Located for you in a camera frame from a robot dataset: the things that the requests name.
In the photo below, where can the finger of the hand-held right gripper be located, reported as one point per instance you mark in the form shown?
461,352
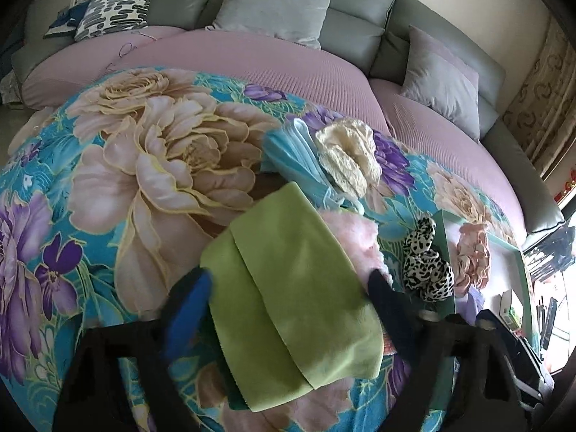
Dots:
504,326

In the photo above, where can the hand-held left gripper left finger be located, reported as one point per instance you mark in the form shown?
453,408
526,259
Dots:
189,306

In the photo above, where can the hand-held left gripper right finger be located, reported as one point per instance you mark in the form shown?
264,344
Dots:
387,306

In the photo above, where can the green tissue pack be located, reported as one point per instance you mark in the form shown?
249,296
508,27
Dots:
510,310

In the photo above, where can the purple wet wipes pack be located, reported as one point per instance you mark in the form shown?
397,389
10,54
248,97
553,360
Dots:
473,303

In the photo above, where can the teal box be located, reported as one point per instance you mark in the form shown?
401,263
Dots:
508,261

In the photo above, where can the pink fluffy cloth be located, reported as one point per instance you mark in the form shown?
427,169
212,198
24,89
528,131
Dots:
355,243

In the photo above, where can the pink lace scrunchie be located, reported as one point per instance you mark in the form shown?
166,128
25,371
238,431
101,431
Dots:
472,256

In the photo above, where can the cream lace scrunchie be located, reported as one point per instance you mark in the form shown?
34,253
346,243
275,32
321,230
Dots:
346,153

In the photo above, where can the leopard print scrunchie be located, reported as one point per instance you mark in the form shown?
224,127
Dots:
427,270

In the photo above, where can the dark green cloth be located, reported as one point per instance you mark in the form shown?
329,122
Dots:
234,391

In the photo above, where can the floral teal blanket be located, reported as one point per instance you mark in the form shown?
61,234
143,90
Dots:
148,153

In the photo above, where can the narrow pink sofa cover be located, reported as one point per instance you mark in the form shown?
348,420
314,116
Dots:
450,144

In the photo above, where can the blue face mask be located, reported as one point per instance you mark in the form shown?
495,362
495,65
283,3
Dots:
292,153

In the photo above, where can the lilac grey pillow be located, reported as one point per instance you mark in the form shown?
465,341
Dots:
441,81

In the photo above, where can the beige patterned curtain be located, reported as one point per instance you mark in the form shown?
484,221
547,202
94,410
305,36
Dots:
549,94

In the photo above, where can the wide pink sofa cover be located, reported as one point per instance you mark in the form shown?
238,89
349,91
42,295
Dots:
270,67

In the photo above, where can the grey sofa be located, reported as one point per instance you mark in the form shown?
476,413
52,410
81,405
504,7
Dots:
360,31

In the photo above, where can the white patterned bag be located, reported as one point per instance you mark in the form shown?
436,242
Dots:
10,90

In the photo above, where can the black and white patterned pillow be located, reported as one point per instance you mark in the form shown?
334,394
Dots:
117,9

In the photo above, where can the blue patterned cushion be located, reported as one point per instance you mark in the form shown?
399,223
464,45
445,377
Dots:
67,20

